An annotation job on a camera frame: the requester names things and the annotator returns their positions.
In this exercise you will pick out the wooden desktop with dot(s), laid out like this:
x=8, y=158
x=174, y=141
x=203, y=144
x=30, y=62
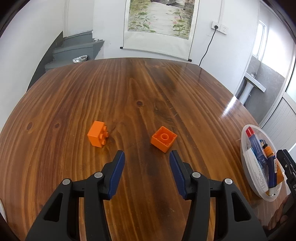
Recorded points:
x=150, y=92

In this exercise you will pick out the person's right hand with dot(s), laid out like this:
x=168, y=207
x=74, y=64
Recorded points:
x=277, y=215

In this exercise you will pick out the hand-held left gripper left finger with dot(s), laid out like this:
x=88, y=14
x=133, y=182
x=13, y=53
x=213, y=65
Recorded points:
x=116, y=173

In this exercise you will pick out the white power socket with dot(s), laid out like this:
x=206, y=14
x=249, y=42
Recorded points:
x=223, y=29

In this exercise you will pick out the white pedestal sink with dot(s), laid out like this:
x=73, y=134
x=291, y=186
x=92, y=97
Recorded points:
x=248, y=90

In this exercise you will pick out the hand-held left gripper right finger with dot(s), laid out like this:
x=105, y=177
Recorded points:
x=177, y=173

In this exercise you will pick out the white door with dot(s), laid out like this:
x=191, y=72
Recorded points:
x=282, y=115

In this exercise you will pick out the dark blue tube white cap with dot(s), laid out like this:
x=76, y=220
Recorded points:
x=272, y=171

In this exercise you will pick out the blue card box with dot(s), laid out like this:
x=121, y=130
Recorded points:
x=256, y=148

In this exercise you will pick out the wall scroll painting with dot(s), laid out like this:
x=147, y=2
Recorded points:
x=161, y=16

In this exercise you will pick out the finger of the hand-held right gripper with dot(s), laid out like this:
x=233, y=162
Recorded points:
x=285, y=158

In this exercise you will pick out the white box red label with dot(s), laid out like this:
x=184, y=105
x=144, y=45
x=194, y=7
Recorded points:
x=254, y=171

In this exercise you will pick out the crumpled foil ball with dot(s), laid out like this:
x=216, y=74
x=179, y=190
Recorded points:
x=79, y=59

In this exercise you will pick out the clear plastic bowl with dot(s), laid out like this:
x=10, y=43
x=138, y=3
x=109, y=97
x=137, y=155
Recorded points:
x=256, y=185

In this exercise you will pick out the orange building block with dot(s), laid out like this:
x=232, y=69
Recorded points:
x=96, y=134
x=161, y=143

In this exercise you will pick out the grey staircase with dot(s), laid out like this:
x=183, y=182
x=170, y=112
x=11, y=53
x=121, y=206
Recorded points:
x=69, y=46

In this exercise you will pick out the orange tube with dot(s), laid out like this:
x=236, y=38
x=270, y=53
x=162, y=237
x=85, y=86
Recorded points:
x=269, y=151

